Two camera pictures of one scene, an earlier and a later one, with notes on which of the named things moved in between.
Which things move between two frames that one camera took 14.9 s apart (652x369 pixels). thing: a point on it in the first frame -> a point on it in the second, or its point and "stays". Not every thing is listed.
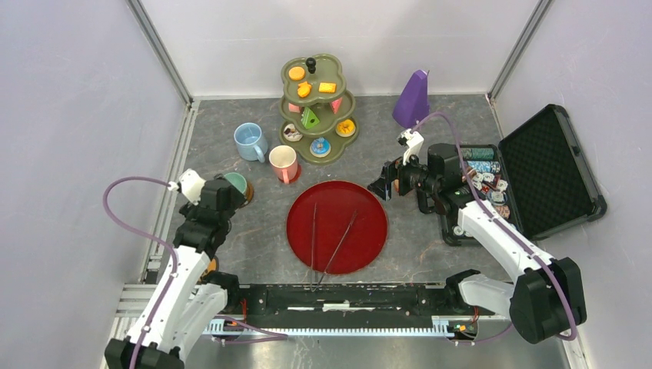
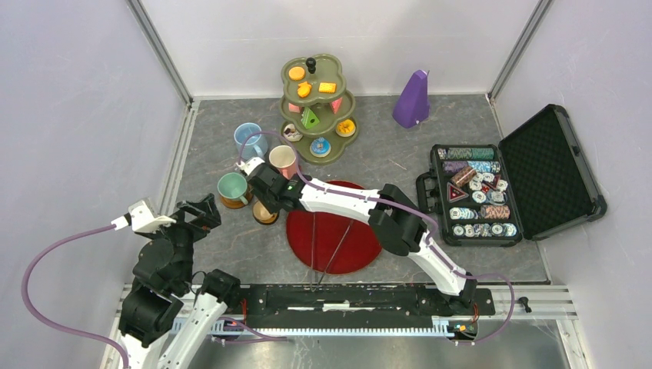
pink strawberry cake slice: x=335 y=104 stays
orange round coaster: x=212 y=267 -> x=264 y=216
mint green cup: x=237 y=181 stays
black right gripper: x=393 y=171 -> x=272 y=208
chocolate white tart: x=291 y=134 stays
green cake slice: x=308 y=118 stays
